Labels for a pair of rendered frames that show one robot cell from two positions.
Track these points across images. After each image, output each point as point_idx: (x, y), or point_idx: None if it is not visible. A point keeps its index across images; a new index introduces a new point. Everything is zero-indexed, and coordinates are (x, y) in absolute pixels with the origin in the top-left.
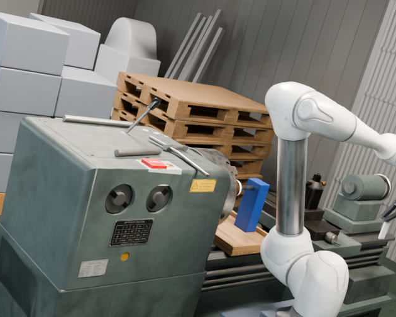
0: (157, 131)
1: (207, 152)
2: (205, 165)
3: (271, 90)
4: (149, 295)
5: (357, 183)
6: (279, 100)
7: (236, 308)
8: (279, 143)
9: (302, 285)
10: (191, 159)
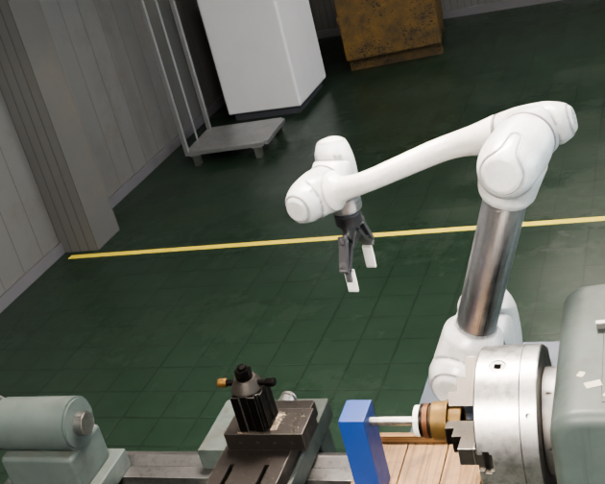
0: (577, 394)
1: (519, 352)
2: None
3: (533, 157)
4: None
5: (79, 406)
6: (547, 151)
7: None
8: (523, 214)
9: (516, 330)
10: None
